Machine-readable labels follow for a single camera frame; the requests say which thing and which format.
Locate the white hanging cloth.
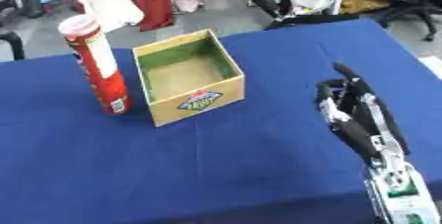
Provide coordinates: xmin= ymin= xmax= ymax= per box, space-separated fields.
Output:
xmin=76 ymin=0 xmax=147 ymax=35

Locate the black office chair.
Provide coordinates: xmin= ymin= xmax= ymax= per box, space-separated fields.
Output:
xmin=376 ymin=0 xmax=442 ymax=42

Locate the black tripod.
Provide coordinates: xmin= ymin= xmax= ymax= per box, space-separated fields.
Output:
xmin=245 ymin=0 xmax=361 ymax=31

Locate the tall red canister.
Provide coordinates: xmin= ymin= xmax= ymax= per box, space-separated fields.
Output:
xmin=56 ymin=14 xmax=135 ymax=115

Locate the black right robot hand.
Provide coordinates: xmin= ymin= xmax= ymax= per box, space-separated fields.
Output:
xmin=312 ymin=61 xmax=413 ymax=167

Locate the tan cardboard box green inside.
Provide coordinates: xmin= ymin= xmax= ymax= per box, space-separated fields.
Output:
xmin=131 ymin=28 xmax=248 ymax=127

